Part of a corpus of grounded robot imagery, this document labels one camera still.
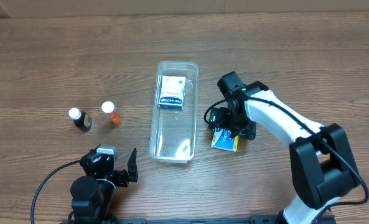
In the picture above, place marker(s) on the blue yellow VapoDrops box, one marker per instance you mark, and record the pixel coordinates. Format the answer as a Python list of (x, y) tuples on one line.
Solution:
[(222, 140)]

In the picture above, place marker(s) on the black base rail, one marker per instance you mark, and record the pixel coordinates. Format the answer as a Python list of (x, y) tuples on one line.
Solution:
[(196, 221)]

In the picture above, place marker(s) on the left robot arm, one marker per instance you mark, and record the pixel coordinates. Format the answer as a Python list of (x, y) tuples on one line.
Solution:
[(93, 192)]

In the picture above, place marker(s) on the clear plastic container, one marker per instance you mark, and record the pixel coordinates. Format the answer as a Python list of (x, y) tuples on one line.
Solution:
[(175, 112)]

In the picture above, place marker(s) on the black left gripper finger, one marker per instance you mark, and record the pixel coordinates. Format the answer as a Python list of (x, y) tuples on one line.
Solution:
[(132, 167), (104, 149)]

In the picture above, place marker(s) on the orange tablet tube white cap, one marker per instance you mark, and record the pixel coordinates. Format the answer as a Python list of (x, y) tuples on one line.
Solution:
[(108, 107)]

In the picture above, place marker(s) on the white blue plaster box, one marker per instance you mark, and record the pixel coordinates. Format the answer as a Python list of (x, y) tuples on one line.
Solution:
[(172, 93)]

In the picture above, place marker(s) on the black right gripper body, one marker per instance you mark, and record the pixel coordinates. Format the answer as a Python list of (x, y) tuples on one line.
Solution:
[(242, 130)]

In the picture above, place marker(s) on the dark syrup bottle white cap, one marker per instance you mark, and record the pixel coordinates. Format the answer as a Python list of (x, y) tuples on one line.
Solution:
[(80, 119)]

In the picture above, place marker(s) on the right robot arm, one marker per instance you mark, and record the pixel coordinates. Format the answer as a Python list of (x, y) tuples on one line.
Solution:
[(322, 164)]

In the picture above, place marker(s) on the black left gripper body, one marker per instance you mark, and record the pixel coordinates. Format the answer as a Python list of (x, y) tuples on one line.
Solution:
[(119, 177)]

